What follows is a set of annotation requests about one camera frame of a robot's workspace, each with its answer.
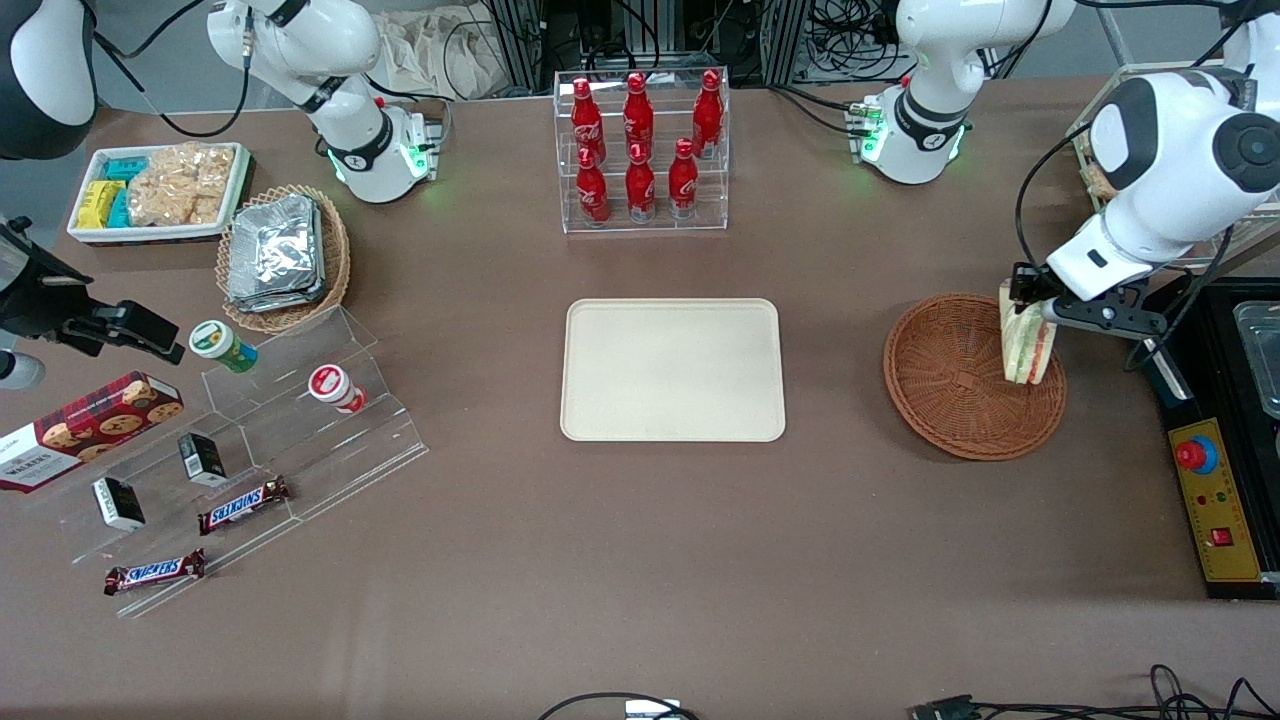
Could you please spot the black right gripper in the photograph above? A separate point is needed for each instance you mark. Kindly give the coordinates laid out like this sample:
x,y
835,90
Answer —
x,y
42,297

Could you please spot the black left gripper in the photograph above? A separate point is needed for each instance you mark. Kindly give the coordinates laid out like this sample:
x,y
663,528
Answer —
x,y
1026,283

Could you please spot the triangular sandwich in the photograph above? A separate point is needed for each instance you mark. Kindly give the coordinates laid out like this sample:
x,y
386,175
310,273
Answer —
x,y
1027,345

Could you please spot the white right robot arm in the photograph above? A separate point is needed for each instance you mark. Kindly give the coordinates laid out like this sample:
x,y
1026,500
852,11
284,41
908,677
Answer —
x,y
350,130

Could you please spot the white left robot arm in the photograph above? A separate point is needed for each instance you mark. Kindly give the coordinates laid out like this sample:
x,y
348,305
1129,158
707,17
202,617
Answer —
x,y
1170,150

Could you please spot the white rectangular snack tray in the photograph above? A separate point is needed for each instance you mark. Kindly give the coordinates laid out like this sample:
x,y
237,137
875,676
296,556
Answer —
x,y
85,232

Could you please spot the round brown wicker basket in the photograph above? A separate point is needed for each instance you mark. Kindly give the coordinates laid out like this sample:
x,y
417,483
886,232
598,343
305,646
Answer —
x,y
950,400

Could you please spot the oval light wicker basket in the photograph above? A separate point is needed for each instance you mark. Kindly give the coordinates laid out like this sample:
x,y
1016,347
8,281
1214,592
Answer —
x,y
338,260

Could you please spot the beige plastic tray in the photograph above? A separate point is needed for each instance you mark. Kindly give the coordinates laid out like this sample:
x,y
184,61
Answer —
x,y
672,370

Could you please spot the red tartan cookie box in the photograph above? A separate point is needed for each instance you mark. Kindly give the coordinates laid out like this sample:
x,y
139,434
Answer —
x,y
90,430

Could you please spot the green yogurt cup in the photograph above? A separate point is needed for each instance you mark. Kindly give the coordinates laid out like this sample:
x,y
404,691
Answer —
x,y
222,346

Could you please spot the yellow snack pack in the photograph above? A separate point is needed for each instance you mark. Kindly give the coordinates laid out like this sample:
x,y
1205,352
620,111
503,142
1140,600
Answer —
x,y
95,215
106,194

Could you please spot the teal snack pack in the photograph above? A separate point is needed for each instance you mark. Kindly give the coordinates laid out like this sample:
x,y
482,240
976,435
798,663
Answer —
x,y
126,168
119,208

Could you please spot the clear bagged fried snack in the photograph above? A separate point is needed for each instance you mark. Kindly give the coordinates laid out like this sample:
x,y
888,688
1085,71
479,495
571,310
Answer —
x,y
1098,182

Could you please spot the small black box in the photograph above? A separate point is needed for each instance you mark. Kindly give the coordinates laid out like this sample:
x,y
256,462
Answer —
x,y
203,459
118,504

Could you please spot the clear bag of crackers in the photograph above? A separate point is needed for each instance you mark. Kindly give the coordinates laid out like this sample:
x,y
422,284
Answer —
x,y
180,185

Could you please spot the foil wrapped package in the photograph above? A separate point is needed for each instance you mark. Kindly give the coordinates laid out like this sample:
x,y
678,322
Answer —
x,y
275,240
275,297

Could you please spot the clear acrylic step riser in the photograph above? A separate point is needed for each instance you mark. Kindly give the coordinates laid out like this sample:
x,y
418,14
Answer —
x,y
330,460
150,535

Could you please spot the Snickers chocolate bar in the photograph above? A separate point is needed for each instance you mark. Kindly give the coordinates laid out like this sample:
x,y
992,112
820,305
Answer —
x,y
244,506
155,572

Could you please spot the black control box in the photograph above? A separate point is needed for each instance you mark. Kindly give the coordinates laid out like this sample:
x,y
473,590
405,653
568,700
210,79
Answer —
x,y
1215,400

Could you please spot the red yogurt cup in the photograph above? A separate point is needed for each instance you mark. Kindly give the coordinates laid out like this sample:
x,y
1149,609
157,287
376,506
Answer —
x,y
335,388

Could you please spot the red emergency stop button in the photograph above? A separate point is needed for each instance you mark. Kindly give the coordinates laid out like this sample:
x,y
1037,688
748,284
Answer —
x,y
1194,455

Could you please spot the clear plastic container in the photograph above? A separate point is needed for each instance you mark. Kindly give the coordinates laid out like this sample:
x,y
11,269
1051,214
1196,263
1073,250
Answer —
x,y
1262,355

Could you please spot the red cola bottle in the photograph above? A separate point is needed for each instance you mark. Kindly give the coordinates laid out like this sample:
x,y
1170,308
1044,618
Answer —
x,y
638,115
586,120
708,112
683,182
592,190
641,185

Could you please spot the clear acrylic bottle rack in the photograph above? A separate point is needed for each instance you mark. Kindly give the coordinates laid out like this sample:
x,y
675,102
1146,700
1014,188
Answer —
x,y
660,225

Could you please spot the beige cloth bag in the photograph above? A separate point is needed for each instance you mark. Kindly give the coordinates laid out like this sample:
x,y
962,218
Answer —
x,y
430,50

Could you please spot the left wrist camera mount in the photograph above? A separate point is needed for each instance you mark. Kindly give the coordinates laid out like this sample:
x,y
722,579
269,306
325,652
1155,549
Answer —
x,y
1110,318

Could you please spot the aluminium frame post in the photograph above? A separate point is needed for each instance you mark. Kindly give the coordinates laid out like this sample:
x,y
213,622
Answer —
x,y
518,45
785,40

